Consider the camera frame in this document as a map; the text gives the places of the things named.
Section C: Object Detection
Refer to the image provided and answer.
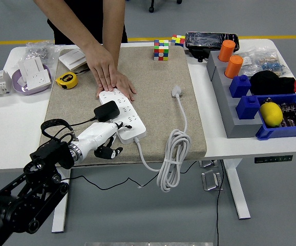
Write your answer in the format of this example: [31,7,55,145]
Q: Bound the thin black adapter cord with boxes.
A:
[68,116,199,192]

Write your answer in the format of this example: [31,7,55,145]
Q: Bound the black floor cable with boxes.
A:
[216,160,225,246]

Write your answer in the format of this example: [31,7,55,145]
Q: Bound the white wall socket plate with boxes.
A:
[25,70,49,90]

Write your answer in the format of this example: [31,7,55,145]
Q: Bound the blue plastic bin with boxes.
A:
[255,93,296,141]

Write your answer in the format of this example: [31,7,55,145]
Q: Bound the plastic bag of screws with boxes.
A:
[25,42,61,65]

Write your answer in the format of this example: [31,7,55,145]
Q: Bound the orange cylinder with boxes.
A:
[218,39,237,63]
[224,55,244,79]

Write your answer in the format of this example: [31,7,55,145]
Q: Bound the black table control panel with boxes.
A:
[254,155,293,164]

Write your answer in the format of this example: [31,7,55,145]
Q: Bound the grey stepped block holder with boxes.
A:
[206,50,264,139]

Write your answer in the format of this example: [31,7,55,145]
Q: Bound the yellow lemon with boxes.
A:
[259,101,284,128]

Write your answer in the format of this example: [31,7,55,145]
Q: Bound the white wall switch panel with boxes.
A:
[58,48,89,71]

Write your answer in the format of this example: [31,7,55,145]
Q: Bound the white power strip cord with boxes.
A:
[132,85,193,192]

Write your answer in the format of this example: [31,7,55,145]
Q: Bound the black pouch with red end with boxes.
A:
[249,71,296,96]

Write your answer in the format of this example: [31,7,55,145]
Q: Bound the person's right hand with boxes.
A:
[86,48,118,92]

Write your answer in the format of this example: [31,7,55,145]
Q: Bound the person's torso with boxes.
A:
[47,0,129,45]

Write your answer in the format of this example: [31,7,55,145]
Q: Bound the yellow tape measure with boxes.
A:
[55,71,79,90]

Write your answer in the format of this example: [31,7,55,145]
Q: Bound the grey-brown mat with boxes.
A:
[39,46,207,166]

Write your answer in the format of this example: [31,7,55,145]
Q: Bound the white blank switch plate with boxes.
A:
[18,56,45,77]

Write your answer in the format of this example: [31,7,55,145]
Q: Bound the dark capacitors pile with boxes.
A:
[278,101,296,128]

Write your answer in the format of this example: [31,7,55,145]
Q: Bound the silver metal bracket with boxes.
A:
[199,159,219,169]
[201,169,224,192]

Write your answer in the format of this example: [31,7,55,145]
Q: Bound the purple bowl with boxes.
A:
[11,64,52,96]

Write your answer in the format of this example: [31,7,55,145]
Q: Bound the black plug adapter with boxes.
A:
[93,100,121,123]

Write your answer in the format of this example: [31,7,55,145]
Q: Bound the black plastic-wrapped box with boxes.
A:
[185,31,240,63]

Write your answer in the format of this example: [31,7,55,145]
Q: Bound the blue block with knob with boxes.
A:
[229,74,252,98]
[236,95,261,120]

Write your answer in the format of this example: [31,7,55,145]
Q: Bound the black office chair base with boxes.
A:
[149,0,183,13]

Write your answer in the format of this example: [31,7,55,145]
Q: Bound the white power strip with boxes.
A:
[98,88,147,145]

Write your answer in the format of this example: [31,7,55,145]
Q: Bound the colourful puzzle cube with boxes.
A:
[170,34,186,48]
[153,39,170,62]

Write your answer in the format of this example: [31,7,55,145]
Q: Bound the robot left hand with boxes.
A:
[72,121,133,159]

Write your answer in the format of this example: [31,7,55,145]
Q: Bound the person's left hand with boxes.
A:
[96,71,137,101]

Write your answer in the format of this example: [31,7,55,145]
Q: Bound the clear bags of components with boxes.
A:
[237,47,288,77]

